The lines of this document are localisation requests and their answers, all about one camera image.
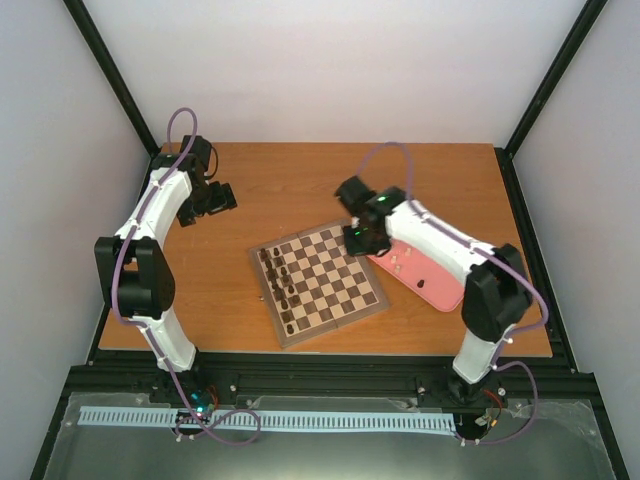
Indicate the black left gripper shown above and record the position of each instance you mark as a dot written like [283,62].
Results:
[224,200]

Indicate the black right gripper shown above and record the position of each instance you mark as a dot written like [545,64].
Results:
[354,250]

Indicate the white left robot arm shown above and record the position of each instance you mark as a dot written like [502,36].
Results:
[136,281]

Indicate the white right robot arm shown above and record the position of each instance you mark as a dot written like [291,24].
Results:
[496,291]

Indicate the wooden chess board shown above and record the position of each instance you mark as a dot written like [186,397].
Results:
[332,288]

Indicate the pink plastic tray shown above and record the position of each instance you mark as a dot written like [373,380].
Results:
[441,290]

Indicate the light blue cable duct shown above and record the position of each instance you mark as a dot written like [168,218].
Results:
[271,421]

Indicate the black aluminium frame rail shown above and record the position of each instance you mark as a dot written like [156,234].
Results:
[233,375]

